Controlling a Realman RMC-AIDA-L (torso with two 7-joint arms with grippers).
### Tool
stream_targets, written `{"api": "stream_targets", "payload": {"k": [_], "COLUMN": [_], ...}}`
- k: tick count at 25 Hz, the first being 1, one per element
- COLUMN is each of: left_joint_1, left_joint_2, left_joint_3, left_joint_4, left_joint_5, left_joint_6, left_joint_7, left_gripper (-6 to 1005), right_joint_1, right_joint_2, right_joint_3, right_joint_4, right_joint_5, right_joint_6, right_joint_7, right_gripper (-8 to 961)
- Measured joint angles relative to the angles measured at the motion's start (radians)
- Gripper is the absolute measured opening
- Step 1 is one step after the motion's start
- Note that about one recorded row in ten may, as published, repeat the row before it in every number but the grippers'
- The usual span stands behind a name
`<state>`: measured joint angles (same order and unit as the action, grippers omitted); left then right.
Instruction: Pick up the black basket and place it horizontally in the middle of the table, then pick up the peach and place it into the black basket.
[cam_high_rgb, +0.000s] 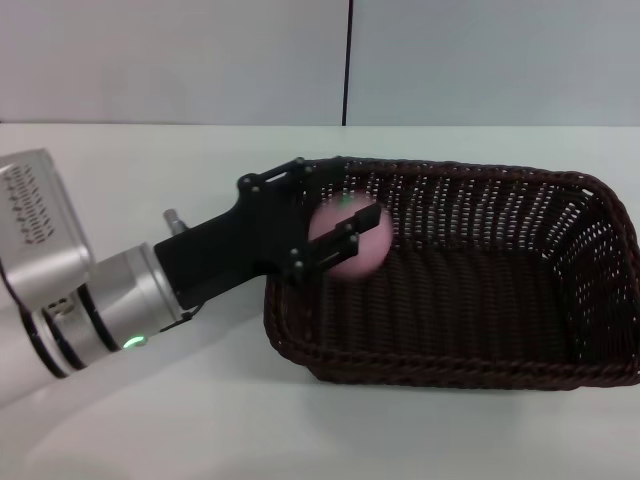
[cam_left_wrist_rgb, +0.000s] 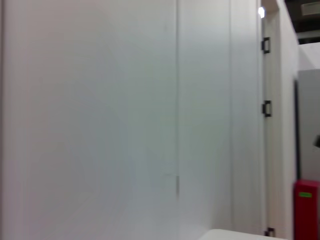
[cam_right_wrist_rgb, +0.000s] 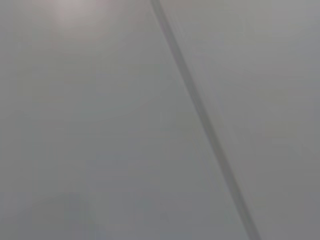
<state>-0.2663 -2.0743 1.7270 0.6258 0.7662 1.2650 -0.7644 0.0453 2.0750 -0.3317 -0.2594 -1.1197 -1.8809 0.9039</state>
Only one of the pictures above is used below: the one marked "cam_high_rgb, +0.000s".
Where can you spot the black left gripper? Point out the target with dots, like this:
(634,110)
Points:
(240,245)

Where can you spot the pink ball with green mark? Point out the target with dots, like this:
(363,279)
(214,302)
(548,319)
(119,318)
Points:
(352,255)

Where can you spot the dark brown woven basket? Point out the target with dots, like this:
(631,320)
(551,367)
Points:
(475,310)

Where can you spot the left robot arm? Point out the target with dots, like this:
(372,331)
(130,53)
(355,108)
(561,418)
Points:
(115,300)

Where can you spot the left gripper metal connector plug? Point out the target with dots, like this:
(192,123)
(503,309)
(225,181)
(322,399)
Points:
(175,220)

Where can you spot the black vertical wall strip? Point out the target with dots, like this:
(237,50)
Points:
(347,60)

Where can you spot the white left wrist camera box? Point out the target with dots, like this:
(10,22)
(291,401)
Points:
(40,235)

